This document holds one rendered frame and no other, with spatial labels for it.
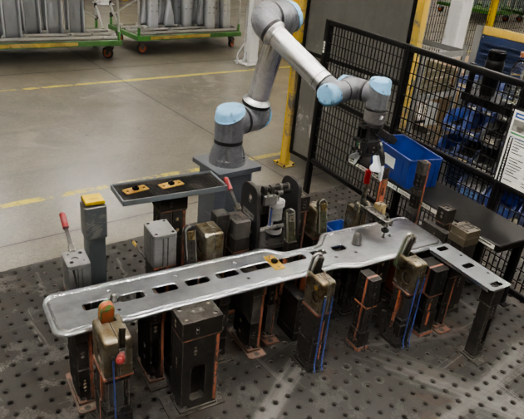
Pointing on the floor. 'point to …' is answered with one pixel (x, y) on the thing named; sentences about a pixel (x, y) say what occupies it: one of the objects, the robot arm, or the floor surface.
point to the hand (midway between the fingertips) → (368, 173)
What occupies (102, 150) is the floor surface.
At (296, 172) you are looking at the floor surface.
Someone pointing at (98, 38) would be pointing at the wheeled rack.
